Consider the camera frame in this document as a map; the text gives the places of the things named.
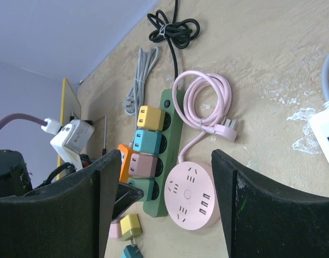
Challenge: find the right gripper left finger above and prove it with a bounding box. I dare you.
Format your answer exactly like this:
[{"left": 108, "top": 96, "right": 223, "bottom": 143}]
[{"left": 0, "top": 150, "right": 121, "bottom": 257}]

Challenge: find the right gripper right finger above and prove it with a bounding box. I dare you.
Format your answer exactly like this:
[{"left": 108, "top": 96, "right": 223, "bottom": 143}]
[{"left": 211, "top": 149, "right": 329, "bottom": 257}]

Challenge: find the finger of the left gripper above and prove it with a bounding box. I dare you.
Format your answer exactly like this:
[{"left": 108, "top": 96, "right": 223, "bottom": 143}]
[{"left": 112, "top": 182, "right": 144, "bottom": 219}]

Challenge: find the green charger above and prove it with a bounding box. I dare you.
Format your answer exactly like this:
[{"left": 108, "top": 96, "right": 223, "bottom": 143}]
[{"left": 127, "top": 177, "right": 158, "bottom": 202}]

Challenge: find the pink charger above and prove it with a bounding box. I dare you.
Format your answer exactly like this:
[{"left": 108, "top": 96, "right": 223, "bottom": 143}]
[
  {"left": 129, "top": 153, "right": 158, "bottom": 178},
  {"left": 109, "top": 221, "right": 122, "bottom": 239}
]

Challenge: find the teal usb charger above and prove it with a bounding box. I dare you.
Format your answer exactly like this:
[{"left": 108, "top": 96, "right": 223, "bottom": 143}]
[{"left": 133, "top": 129, "right": 167, "bottom": 155}]

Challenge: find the yellow usb charger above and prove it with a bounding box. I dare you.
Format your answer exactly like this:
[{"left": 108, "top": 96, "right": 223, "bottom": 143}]
[{"left": 137, "top": 105, "right": 166, "bottom": 131}]

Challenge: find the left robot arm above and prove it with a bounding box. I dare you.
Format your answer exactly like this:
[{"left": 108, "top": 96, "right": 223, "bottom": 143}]
[{"left": 0, "top": 150, "right": 144, "bottom": 221}]

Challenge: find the yellow charger front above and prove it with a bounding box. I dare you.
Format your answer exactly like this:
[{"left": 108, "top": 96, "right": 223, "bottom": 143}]
[{"left": 120, "top": 213, "right": 142, "bottom": 241}]

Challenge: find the green power strip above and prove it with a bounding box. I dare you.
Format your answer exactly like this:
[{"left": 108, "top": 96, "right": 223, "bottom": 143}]
[{"left": 143, "top": 89, "right": 183, "bottom": 218}]

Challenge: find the orange power strip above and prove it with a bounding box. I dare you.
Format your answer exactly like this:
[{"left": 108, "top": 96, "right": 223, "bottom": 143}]
[{"left": 118, "top": 144, "right": 138, "bottom": 183}]

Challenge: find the teal charger front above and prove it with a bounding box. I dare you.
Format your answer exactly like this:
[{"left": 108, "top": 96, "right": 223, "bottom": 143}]
[{"left": 120, "top": 245, "right": 143, "bottom": 258}]

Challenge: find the pink round power strip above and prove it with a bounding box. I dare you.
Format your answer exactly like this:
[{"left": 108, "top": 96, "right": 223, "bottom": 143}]
[{"left": 164, "top": 161, "right": 220, "bottom": 231}]

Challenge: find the white yellow drawing board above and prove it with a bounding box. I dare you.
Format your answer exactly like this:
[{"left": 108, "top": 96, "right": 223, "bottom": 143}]
[{"left": 56, "top": 77, "right": 109, "bottom": 180}]

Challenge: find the white power strip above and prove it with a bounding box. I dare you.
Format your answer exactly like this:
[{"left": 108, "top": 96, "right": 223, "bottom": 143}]
[{"left": 309, "top": 108, "right": 329, "bottom": 164}]

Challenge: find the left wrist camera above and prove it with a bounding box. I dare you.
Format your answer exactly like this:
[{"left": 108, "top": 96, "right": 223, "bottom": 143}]
[{"left": 41, "top": 118, "right": 95, "bottom": 170}]

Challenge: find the grey power cable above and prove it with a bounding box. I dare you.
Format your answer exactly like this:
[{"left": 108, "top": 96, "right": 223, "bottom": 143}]
[{"left": 123, "top": 46, "right": 163, "bottom": 117}]

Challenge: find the pink power cable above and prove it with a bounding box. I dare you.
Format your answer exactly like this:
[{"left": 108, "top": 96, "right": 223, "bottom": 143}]
[{"left": 171, "top": 70, "right": 238, "bottom": 163}]

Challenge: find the grey white strip cable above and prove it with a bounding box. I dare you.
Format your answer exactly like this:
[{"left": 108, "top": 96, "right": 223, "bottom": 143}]
[{"left": 321, "top": 45, "right": 329, "bottom": 110}]

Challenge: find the black power cable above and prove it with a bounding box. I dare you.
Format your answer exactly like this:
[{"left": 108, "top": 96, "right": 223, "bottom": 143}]
[{"left": 147, "top": 0, "right": 201, "bottom": 78}]

